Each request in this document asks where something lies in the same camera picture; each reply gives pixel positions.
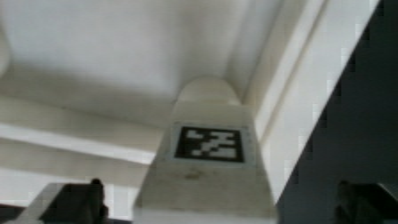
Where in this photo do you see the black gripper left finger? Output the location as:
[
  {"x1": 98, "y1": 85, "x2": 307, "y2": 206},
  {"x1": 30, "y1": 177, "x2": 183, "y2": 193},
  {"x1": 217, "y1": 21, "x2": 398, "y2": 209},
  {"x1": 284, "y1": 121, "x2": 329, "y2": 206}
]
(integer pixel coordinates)
[{"x1": 39, "y1": 178, "x2": 108, "y2": 224}]

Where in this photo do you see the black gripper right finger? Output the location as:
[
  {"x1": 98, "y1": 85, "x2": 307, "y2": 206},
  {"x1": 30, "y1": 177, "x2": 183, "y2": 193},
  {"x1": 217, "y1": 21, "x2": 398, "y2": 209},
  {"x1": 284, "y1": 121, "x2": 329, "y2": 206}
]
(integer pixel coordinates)
[{"x1": 334, "y1": 181, "x2": 398, "y2": 224}]

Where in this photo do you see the white table leg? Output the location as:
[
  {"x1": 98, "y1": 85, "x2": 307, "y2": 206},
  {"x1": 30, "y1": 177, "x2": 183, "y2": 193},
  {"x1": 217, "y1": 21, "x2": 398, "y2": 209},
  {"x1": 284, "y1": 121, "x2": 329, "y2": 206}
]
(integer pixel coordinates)
[{"x1": 133, "y1": 77, "x2": 277, "y2": 224}]

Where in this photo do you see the white square tabletop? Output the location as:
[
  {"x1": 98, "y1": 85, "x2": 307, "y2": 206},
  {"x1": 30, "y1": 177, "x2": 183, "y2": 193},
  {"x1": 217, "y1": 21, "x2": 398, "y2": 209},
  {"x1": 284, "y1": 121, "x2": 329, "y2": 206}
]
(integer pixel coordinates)
[{"x1": 0, "y1": 0, "x2": 380, "y2": 224}]

